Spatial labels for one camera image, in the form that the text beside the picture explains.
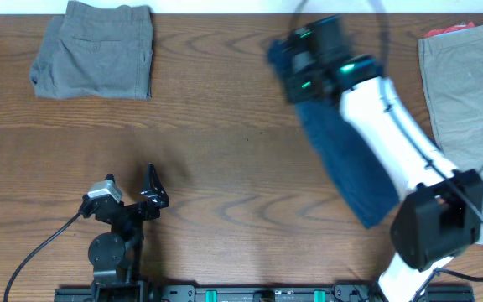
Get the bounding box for folded grey shorts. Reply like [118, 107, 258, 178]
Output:
[29, 1, 153, 100]

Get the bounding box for black cable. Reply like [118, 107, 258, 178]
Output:
[3, 211, 84, 302]
[291, 0, 483, 302]

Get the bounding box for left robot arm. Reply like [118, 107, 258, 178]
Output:
[79, 164, 169, 301]

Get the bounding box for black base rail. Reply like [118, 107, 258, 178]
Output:
[54, 284, 476, 302]

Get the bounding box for khaki beige shorts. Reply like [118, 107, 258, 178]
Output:
[417, 19, 483, 246]

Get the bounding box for right black cable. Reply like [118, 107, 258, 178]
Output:
[291, 0, 483, 302]

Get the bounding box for navy blue shorts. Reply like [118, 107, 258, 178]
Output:
[266, 38, 401, 230]

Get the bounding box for left black cable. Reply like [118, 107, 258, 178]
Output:
[3, 211, 84, 302]

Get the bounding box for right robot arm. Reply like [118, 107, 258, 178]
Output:
[287, 16, 483, 301]

